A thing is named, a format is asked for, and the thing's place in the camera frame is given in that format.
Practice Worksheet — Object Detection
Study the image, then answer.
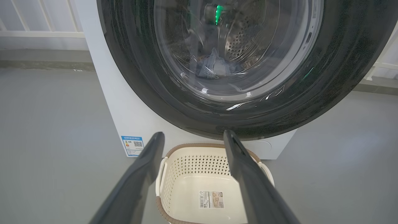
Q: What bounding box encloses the blue energy label sticker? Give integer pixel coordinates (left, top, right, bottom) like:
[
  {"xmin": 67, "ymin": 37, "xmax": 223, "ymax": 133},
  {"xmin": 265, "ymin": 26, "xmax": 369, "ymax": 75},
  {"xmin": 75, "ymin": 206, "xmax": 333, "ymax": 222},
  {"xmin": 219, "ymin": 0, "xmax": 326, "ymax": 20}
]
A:
[{"xmin": 121, "ymin": 135, "xmax": 145, "ymax": 157}]

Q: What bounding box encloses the blue cartoon print garment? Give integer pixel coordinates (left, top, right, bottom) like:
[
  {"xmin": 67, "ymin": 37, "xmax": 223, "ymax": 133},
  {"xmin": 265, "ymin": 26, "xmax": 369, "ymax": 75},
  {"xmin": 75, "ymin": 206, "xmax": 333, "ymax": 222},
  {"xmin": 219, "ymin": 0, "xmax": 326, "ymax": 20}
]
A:
[{"xmin": 195, "ymin": 47, "xmax": 244, "ymax": 79}]

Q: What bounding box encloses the paper label inside basket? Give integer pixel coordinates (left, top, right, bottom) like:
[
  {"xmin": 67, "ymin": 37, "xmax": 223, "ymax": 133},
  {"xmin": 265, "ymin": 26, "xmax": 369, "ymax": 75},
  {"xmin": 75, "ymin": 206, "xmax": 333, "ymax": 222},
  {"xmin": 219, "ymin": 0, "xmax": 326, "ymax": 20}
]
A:
[{"xmin": 198, "ymin": 190, "xmax": 225, "ymax": 209}]

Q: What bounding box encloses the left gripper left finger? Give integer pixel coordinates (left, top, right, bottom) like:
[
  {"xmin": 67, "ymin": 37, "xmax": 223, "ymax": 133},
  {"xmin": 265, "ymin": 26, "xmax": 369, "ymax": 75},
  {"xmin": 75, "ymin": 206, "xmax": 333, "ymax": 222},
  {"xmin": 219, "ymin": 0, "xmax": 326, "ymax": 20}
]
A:
[{"xmin": 89, "ymin": 131, "xmax": 165, "ymax": 224}]

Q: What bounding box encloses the cream basket brown rim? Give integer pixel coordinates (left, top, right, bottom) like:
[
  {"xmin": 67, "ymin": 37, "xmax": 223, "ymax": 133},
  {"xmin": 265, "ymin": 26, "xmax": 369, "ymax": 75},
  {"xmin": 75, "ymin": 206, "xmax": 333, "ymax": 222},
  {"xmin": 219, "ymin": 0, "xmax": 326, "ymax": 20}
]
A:
[{"xmin": 155, "ymin": 143, "xmax": 275, "ymax": 224}]

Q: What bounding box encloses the round filter cover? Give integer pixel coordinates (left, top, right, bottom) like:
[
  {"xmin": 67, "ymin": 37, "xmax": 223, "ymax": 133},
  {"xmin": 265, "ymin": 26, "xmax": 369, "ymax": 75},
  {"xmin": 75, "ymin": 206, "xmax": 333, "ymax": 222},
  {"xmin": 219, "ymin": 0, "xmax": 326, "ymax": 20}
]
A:
[{"xmin": 246, "ymin": 141, "xmax": 272, "ymax": 156}]

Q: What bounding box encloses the stainless steel drum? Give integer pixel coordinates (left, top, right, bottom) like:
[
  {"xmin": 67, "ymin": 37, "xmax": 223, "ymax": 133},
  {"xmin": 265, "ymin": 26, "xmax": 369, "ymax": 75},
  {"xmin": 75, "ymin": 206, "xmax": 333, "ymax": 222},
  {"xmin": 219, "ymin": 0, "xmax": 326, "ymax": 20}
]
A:
[{"xmin": 162, "ymin": 0, "xmax": 314, "ymax": 94}]

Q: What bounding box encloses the white metal railing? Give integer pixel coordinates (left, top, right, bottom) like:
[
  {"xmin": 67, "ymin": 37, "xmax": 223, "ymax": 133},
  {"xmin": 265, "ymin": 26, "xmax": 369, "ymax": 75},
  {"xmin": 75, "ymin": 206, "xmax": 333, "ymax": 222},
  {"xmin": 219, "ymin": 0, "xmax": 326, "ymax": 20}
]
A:
[
  {"xmin": 364, "ymin": 22, "xmax": 398, "ymax": 81},
  {"xmin": 0, "ymin": 0, "xmax": 86, "ymax": 39}
]

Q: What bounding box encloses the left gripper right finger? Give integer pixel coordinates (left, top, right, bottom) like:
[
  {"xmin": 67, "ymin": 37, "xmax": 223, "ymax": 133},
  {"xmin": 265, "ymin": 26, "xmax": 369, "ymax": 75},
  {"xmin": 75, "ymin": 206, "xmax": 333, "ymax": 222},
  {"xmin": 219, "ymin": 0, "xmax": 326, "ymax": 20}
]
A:
[{"xmin": 223, "ymin": 130, "xmax": 300, "ymax": 224}]

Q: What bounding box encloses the black rimmed glass door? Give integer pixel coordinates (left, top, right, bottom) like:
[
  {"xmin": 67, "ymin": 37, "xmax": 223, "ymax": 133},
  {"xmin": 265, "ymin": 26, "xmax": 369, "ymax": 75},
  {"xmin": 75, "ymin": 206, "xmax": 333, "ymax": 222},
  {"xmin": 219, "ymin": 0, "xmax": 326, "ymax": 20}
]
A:
[{"xmin": 96, "ymin": 0, "xmax": 398, "ymax": 141}]

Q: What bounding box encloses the white washing machine body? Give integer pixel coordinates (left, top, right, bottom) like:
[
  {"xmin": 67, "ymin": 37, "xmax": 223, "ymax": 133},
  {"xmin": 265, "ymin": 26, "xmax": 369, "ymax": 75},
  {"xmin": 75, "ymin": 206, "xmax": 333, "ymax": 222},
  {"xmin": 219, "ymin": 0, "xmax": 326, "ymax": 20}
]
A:
[{"xmin": 73, "ymin": 0, "xmax": 398, "ymax": 161}]

